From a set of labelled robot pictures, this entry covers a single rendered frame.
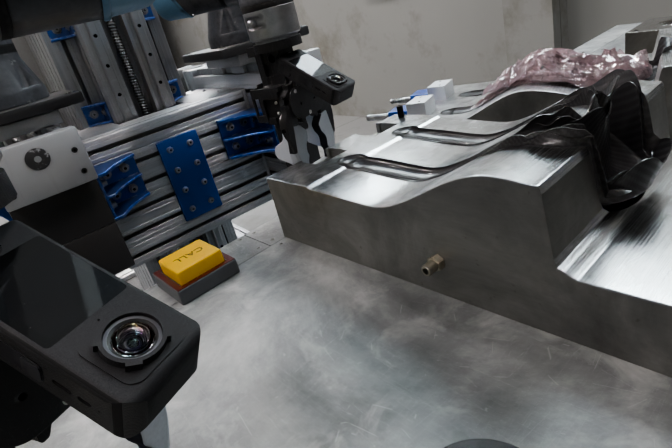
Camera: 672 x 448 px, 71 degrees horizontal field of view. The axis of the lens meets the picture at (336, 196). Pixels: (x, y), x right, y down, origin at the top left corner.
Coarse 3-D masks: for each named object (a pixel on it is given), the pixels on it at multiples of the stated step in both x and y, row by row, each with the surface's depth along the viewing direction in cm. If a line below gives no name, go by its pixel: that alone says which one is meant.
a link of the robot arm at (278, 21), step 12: (252, 12) 64; (264, 12) 64; (276, 12) 64; (288, 12) 65; (252, 24) 65; (264, 24) 64; (276, 24) 65; (288, 24) 65; (252, 36) 66; (264, 36) 65; (276, 36) 65; (288, 36) 66
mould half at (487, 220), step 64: (448, 128) 65; (320, 192) 54; (384, 192) 51; (448, 192) 40; (512, 192) 35; (576, 192) 37; (384, 256) 50; (448, 256) 43; (512, 256) 38; (576, 256) 36; (640, 256) 35; (576, 320) 36; (640, 320) 32
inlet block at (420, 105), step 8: (416, 96) 88; (424, 96) 86; (432, 96) 86; (408, 104) 84; (416, 104) 83; (424, 104) 83; (432, 104) 86; (392, 112) 87; (408, 112) 85; (416, 112) 84; (424, 112) 83; (432, 112) 86; (368, 120) 92; (376, 120) 91
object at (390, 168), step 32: (576, 96) 49; (608, 96) 41; (640, 96) 44; (416, 128) 67; (512, 128) 56; (544, 128) 42; (576, 128) 37; (608, 128) 42; (640, 128) 44; (352, 160) 62; (384, 160) 59; (608, 160) 43; (640, 160) 45; (608, 192) 39; (640, 192) 40
